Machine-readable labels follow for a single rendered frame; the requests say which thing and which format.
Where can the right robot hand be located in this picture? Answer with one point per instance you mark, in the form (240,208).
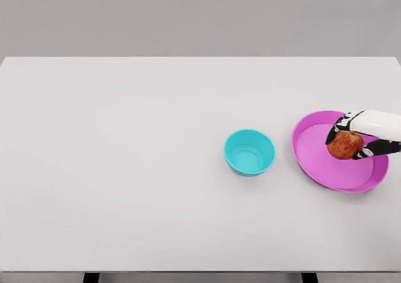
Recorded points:
(374,122)

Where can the blue bowl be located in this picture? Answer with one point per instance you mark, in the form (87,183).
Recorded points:
(249,153)

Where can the red apple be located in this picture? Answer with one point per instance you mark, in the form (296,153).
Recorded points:
(344,145)

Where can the pink plate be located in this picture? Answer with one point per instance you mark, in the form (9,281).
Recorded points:
(326,167)

